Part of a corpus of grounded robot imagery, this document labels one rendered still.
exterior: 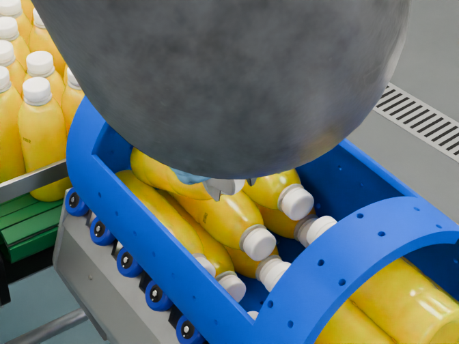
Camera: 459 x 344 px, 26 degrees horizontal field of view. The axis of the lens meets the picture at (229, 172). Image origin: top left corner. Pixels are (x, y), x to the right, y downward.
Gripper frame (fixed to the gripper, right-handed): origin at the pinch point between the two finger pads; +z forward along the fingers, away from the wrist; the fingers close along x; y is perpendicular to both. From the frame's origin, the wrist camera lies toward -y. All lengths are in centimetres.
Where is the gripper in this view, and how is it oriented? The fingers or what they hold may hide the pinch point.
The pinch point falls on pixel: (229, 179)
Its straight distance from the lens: 111.6
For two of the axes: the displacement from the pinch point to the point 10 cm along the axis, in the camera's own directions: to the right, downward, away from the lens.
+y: 5.6, 5.2, -6.4
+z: 0.1, 7.7, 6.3
